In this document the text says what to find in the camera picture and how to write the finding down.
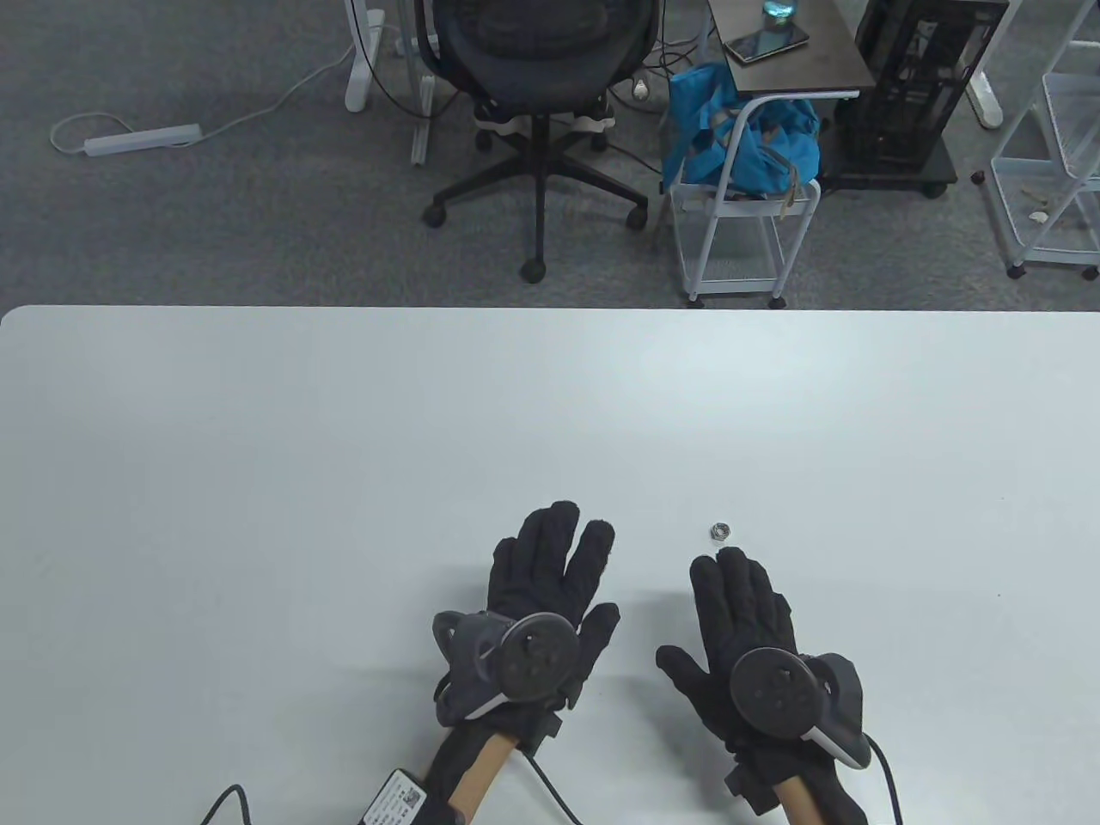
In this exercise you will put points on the black computer case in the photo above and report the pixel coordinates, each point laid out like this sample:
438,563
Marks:
911,86

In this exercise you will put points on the black box with white label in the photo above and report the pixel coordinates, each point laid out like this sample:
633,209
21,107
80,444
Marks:
397,799

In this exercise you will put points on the black mesh office chair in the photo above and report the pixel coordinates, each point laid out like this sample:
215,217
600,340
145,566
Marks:
537,51

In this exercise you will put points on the person's left hand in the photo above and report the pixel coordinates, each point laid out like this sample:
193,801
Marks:
550,559

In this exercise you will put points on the aluminium post base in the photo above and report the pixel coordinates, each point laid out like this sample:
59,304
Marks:
421,129

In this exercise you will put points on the person's right hand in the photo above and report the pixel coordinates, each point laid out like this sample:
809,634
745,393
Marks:
739,610

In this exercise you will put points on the white rolling side table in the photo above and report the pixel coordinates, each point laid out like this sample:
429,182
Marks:
808,64

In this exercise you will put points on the person's right forearm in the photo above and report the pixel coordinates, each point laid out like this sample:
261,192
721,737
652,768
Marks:
799,803

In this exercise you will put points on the blue bag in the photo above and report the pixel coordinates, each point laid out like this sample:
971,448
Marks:
765,146

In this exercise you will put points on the white power strip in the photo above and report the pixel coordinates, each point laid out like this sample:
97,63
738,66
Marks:
142,137

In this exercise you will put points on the white desk leg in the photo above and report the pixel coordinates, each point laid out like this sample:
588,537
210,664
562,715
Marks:
361,86
986,103

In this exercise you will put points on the person's left forearm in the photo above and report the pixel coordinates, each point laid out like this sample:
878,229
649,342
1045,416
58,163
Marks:
481,773

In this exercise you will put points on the black smartphone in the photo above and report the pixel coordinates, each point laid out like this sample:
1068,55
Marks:
765,45

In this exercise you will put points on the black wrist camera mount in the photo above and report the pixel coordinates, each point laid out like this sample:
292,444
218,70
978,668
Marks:
540,730
749,786

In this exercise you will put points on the grey hand controller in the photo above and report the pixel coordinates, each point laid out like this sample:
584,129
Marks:
773,692
533,657

